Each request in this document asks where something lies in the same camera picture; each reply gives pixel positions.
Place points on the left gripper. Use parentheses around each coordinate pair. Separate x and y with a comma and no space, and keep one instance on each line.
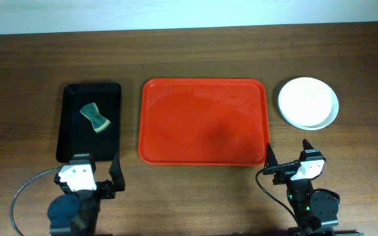
(116,175)

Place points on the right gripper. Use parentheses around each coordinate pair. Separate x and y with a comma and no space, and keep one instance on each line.
(272,166)

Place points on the white plate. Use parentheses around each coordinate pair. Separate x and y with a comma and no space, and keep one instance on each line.
(305,101)

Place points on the mint green plate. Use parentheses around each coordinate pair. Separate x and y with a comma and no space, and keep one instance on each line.
(335,114)

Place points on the yellow green sponge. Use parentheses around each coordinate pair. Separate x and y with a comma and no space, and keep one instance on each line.
(92,113)

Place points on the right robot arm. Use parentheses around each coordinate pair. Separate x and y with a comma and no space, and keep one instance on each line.
(314,210)

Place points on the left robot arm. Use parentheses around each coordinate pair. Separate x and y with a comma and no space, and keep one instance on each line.
(76,211)

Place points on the black tray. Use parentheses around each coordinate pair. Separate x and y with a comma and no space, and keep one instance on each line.
(76,134)

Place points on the red plastic tray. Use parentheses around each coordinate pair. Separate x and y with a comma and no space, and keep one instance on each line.
(203,121)

